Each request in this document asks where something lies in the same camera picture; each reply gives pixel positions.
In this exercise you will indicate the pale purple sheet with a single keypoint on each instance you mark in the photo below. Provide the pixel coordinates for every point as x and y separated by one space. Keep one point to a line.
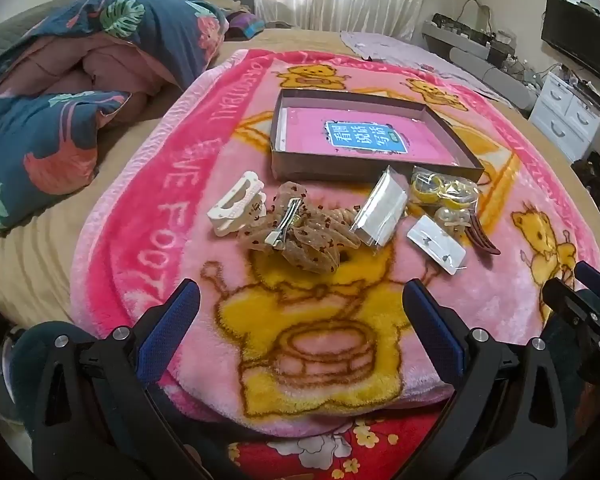
395 52

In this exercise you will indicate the silver metal hair clip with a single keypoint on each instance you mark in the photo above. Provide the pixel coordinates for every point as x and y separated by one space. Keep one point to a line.
282 225

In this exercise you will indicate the sheer dotted hair bow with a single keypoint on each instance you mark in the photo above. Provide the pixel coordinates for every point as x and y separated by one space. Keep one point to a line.
310 245

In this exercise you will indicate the pile of small electronics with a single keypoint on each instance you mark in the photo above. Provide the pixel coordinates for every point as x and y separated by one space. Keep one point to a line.
460 30

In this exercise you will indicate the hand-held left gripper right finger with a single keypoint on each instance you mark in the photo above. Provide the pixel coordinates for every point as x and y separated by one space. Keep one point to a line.
437 340

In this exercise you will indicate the red floral blanket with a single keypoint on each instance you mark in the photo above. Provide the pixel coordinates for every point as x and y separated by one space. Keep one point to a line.
290 452

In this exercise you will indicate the pile of dark clothes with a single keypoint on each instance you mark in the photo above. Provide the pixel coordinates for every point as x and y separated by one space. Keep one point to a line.
597 190

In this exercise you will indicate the pink booklet with blue label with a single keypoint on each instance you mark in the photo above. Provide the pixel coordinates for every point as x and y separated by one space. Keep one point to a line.
310 130

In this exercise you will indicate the pink bear printed blanket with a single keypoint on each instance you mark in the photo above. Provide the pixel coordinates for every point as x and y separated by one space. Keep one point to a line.
180 210

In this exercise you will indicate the white drawer cabinet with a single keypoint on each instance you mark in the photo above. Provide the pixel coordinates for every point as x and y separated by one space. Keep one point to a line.
560 115

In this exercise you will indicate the beige bed sheet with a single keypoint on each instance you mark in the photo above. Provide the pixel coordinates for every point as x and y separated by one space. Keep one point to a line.
30 270

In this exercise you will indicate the purple striped cloth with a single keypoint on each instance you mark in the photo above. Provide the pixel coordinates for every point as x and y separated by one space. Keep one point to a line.
245 25

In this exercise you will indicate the clear packet with white card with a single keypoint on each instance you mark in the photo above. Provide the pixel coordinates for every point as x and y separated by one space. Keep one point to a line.
380 207

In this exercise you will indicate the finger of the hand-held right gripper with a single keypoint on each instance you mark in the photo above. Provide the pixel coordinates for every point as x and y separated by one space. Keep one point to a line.
592 274
562 295

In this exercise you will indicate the dark red hair clip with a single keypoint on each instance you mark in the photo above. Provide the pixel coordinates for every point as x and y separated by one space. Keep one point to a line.
482 237

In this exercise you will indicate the blue floral quilt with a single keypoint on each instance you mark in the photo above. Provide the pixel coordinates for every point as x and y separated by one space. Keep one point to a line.
45 125

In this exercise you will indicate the white hair claw clip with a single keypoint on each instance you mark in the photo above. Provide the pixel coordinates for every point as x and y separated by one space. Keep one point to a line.
232 207

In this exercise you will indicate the white earring card packet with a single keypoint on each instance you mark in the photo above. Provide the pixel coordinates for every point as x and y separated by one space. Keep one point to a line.
435 240

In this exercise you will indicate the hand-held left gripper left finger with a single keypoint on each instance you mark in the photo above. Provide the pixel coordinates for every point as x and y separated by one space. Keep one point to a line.
167 335

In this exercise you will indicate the grey quilted blanket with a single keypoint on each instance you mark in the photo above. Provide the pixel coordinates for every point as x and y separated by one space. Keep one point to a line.
10 45

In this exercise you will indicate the black flat television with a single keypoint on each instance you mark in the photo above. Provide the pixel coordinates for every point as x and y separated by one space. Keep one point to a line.
580 35

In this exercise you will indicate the shallow cardboard box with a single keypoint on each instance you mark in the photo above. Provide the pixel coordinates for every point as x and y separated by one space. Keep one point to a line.
370 167

